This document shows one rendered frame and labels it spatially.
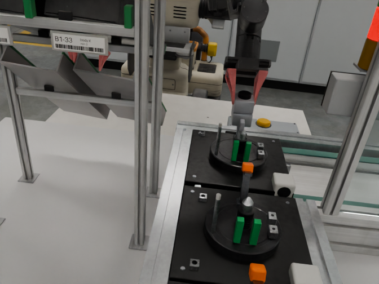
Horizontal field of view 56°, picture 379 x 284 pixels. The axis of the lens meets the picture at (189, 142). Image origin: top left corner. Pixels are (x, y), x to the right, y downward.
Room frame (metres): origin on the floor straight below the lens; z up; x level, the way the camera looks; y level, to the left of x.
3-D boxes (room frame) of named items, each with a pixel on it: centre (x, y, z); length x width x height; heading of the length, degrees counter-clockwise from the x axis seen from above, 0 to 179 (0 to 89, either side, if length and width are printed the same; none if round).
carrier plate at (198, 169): (0.74, -0.12, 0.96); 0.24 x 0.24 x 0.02; 88
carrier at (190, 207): (0.49, -0.11, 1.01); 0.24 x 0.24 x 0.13; 88
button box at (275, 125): (0.96, -0.22, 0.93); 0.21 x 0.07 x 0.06; 88
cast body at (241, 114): (0.74, -0.11, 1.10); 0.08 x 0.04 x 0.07; 178
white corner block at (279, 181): (0.64, -0.22, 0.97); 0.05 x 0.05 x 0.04; 88
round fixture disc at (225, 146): (0.74, -0.12, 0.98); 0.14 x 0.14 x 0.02
